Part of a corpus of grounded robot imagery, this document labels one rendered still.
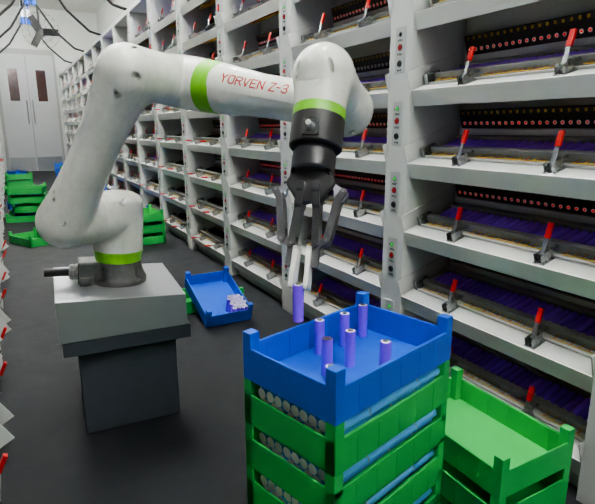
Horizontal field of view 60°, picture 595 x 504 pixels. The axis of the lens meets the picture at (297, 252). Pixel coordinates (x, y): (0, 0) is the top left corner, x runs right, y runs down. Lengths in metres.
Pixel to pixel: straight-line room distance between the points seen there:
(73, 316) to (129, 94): 0.56
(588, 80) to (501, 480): 0.76
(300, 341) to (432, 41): 0.98
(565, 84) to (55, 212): 1.13
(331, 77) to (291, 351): 0.47
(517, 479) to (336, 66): 0.78
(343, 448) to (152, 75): 0.80
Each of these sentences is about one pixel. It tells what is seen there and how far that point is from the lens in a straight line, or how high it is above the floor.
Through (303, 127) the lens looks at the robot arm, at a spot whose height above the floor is 0.79.
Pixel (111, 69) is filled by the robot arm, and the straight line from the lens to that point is 1.13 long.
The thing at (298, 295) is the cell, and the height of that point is 0.53.
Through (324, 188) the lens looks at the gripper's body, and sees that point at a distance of 0.86.
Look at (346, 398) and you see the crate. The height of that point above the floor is 0.43.
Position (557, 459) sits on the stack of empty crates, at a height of 0.19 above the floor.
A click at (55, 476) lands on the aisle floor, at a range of 1.43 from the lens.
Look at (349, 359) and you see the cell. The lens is 0.87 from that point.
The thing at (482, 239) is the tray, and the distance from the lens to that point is 1.41.
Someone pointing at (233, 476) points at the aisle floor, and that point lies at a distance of 1.32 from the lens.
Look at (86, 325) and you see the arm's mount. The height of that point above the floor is 0.32.
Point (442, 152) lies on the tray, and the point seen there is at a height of 0.72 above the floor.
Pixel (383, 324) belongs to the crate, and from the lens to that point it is 1.01.
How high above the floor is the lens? 0.79
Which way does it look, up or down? 14 degrees down
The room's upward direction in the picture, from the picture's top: straight up
